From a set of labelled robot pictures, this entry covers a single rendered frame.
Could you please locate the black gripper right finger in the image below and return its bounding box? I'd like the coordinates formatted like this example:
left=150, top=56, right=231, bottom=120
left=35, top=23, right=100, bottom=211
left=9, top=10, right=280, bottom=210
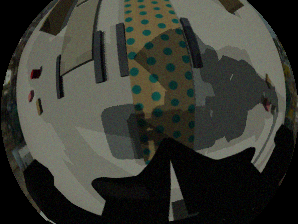
left=168, top=137, right=255, bottom=216

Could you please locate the small red block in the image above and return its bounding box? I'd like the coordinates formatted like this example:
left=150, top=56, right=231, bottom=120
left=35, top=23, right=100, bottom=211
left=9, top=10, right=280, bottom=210
left=263, top=97, right=270, bottom=112
left=28, top=89, right=35, bottom=101

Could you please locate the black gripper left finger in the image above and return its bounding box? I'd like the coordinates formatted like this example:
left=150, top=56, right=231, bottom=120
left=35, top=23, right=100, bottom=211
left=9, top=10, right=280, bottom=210
left=92, top=137, right=172, bottom=216

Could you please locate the tan polka-dotted strip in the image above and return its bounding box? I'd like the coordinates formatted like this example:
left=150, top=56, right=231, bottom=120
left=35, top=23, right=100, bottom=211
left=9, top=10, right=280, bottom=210
left=124, top=0, right=194, bottom=165

